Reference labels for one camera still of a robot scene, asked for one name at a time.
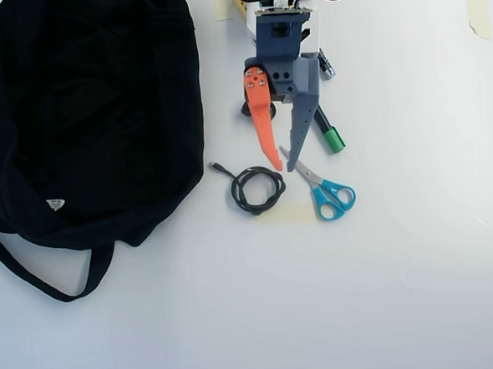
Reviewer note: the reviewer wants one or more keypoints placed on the curled masking tape piece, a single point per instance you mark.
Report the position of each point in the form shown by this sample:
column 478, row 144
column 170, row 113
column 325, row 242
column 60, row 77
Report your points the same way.
column 221, row 6

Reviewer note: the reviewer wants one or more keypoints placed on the torn masking tape piece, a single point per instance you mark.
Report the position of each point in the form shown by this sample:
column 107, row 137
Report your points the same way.
column 480, row 15

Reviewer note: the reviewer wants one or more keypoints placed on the black marker with green cap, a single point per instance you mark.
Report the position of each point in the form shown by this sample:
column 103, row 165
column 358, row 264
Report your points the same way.
column 333, row 139

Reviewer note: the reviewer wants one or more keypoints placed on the black fabric bag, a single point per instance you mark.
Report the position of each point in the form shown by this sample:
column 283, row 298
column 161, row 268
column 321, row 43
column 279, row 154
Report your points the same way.
column 79, row 119

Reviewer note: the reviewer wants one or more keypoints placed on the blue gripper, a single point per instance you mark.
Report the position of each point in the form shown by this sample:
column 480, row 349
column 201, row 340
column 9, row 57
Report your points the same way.
column 285, row 77

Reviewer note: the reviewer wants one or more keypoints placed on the small black battery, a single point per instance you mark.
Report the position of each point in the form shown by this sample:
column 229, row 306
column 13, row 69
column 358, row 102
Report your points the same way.
column 327, row 68

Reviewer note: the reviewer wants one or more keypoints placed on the long masking tape strip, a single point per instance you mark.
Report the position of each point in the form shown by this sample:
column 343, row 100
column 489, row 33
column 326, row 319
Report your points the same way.
column 286, row 214

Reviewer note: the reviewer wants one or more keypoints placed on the black AXA bike light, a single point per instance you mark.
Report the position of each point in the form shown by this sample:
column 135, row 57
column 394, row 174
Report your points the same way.
column 245, row 109

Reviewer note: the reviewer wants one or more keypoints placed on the camera circuit board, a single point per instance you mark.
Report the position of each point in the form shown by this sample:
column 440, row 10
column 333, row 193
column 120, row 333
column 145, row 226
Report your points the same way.
column 282, row 11

